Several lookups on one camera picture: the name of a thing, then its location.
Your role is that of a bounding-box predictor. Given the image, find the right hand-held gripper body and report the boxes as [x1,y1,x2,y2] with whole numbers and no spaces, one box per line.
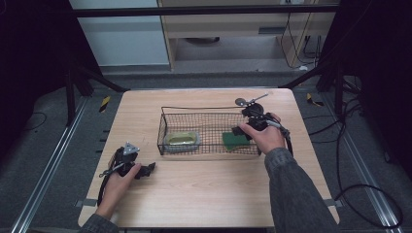
[235,92,275,132]

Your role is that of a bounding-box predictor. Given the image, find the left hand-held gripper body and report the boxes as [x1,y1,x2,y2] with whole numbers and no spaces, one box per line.
[110,141,141,178]

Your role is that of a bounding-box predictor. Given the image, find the green scouring pad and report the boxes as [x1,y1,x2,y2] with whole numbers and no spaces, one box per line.
[222,131,251,151]

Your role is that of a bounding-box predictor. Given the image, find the black wire mesh basket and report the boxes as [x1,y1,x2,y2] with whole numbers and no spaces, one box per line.
[156,106,262,157]

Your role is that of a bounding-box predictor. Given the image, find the person's right hand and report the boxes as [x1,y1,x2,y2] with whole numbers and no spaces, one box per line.
[238,112,287,155]

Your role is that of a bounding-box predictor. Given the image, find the person's left hand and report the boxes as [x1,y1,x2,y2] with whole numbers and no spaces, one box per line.
[95,163,143,218]

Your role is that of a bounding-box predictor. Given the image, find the yellow and black tape strip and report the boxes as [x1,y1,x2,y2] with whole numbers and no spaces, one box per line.
[305,92,325,108]
[98,95,112,114]

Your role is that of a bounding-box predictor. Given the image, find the black metal stand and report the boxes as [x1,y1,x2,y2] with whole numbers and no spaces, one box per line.
[64,61,130,127]
[280,57,361,116]

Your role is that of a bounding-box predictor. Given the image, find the light wooden cabinet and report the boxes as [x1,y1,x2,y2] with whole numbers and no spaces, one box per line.
[157,0,339,71]

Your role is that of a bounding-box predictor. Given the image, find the white cabinet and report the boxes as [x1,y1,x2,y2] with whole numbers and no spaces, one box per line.
[68,0,171,67]

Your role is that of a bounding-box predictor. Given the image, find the black curtain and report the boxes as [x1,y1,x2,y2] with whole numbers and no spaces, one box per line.
[0,0,101,156]
[324,0,412,179]

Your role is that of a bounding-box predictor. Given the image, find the left hand-held gripper cable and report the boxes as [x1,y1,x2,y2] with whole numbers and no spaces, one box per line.
[96,162,125,208]

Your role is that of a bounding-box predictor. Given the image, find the hand-held gripper cable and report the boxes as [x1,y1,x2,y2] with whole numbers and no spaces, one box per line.
[266,119,294,158]
[96,162,125,208]

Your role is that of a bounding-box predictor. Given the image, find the right hand-held gripper cable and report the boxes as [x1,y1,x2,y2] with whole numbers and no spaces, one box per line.
[266,119,294,158]

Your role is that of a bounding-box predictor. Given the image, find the aluminium floor rail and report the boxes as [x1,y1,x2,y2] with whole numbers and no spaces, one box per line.
[322,93,406,233]
[11,96,88,233]

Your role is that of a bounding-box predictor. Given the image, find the black cables at cabinet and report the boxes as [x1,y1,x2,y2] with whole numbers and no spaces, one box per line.
[280,13,325,71]

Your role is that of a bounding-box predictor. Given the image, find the thin black floor cable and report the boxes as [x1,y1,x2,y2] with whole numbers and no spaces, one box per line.
[23,111,48,132]

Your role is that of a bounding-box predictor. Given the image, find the long black floor cable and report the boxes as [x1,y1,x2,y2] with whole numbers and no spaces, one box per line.
[304,96,404,229]

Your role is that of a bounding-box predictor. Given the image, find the black horizontal frame bar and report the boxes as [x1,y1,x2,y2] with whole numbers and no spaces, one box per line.
[72,4,339,17]

